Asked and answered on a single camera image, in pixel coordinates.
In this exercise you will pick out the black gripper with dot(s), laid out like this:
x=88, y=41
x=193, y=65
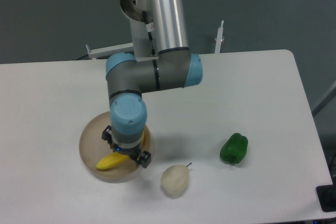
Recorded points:
x=142, y=158

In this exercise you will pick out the yellow banana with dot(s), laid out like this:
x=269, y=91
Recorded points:
x=115, y=159

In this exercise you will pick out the beige round plate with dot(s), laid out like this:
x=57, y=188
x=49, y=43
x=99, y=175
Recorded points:
x=92, y=148

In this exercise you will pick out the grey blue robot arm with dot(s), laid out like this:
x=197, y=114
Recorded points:
x=127, y=78

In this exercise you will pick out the white pear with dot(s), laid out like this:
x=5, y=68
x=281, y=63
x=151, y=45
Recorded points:
x=175, y=180

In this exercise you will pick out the green bell pepper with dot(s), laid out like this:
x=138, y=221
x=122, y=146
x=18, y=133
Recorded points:
x=235, y=149

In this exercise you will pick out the black device at edge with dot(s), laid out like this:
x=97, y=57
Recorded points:
x=326, y=196

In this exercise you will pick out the grey table leg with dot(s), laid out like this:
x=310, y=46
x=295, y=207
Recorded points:
x=324, y=100

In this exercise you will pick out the white metal bracket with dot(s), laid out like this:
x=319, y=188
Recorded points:
x=106, y=52

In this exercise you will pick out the white upright bracket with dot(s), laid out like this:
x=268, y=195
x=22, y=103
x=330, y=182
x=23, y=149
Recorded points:
x=219, y=38

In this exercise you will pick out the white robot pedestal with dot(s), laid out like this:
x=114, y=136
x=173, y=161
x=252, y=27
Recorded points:
x=139, y=24

